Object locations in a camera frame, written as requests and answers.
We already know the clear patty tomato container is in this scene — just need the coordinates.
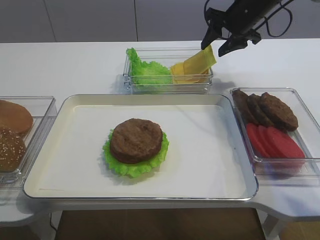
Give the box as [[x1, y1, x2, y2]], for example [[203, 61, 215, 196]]
[[230, 87, 320, 179]]

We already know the right brown patty in container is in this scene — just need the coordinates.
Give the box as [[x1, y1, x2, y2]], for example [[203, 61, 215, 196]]
[[258, 92, 299, 132]]

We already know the clear lettuce cheese container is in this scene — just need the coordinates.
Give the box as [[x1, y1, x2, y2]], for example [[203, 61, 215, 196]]
[[123, 47, 213, 94]]

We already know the flat yellow cheese slices stack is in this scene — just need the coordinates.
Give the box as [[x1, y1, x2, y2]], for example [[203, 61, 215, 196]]
[[170, 62, 209, 84]]

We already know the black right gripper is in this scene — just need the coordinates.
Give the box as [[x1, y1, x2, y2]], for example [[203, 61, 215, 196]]
[[200, 0, 279, 57]]

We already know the middle brown patty in container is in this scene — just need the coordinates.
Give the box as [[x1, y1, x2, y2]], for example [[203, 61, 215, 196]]
[[247, 94, 274, 127]]

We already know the white paper tray liner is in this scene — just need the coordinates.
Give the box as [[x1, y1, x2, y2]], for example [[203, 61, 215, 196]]
[[36, 104, 246, 193]]

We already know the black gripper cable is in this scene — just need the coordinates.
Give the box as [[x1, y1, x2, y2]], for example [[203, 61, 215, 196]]
[[203, 0, 294, 40]]

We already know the right sesame bun top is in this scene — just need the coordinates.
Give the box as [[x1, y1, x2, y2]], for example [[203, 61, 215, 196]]
[[0, 127, 26, 172]]

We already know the yellow cheese slice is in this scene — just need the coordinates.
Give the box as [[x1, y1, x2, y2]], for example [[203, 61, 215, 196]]
[[182, 45, 217, 75]]

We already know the middle red tomato slice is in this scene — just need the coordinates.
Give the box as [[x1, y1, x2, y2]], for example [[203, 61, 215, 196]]
[[257, 125, 281, 158]]

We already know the plain orange bun bottom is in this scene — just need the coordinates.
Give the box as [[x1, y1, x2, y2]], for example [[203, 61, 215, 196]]
[[0, 100, 34, 137]]

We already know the brown meat patty on tray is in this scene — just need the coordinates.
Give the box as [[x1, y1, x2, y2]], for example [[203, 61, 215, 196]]
[[109, 118, 164, 164]]

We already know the right red tomato slice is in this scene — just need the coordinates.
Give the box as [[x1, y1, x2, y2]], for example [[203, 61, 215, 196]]
[[265, 127, 305, 159]]

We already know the left brown patty in container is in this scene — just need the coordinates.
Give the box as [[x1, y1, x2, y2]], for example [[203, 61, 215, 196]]
[[232, 89, 259, 125]]

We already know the left red tomato slice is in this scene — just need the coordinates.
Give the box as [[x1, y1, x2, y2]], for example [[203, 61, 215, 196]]
[[245, 123, 271, 158]]

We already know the red tomato slice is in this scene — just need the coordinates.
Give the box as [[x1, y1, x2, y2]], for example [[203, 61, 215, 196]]
[[265, 127, 305, 159], [257, 125, 281, 158], [245, 123, 271, 158]]

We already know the clear bun container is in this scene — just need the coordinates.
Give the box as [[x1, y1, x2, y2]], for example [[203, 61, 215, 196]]
[[0, 96, 57, 188]]

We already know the green lettuce leaf under patty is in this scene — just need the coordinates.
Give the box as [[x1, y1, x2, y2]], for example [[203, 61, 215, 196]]
[[102, 129, 170, 178]]

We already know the green lettuce in container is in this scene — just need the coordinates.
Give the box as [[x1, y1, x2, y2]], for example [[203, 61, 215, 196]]
[[126, 47, 173, 85]]

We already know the brown patty in container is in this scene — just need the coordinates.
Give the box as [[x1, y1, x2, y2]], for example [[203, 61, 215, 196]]
[[258, 92, 299, 132], [247, 94, 274, 127], [232, 89, 259, 125]]

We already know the silver metal tray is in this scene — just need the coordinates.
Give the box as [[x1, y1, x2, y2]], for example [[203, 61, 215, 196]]
[[22, 93, 259, 201]]

